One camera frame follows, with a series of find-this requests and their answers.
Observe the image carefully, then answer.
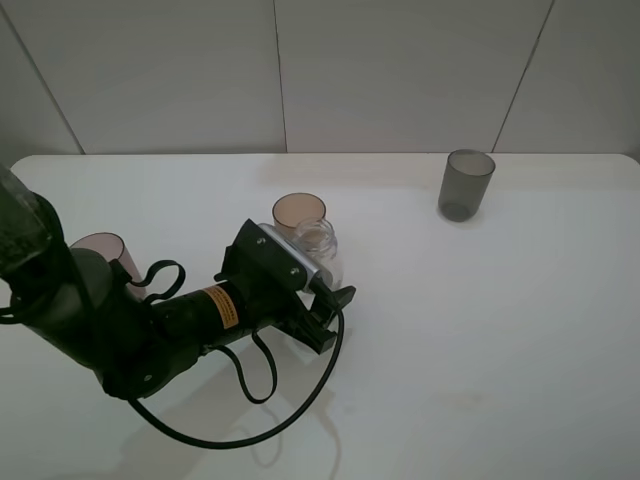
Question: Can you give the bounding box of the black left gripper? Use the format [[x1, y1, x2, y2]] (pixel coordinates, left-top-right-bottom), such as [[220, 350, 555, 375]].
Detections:
[[215, 219, 356, 354]]

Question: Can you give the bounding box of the clear plastic water bottle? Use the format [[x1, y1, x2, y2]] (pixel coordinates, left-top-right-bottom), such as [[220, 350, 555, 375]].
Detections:
[[293, 218, 344, 291]]

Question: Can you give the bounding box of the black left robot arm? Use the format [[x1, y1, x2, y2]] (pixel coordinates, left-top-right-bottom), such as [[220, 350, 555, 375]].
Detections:
[[1, 170, 339, 400]]

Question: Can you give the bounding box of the orange-brown translucent cup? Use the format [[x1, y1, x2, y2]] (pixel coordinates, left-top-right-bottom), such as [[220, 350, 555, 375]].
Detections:
[[272, 192, 326, 237]]

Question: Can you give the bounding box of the grey translucent cup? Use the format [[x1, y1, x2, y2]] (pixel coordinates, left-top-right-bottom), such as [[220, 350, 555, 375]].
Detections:
[[438, 149, 496, 222]]

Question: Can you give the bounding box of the pink translucent cup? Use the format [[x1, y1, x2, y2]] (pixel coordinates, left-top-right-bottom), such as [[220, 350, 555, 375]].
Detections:
[[70, 232, 142, 306]]

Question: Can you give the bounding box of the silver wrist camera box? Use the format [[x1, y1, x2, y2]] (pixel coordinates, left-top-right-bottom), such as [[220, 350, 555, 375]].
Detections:
[[258, 223, 334, 293]]

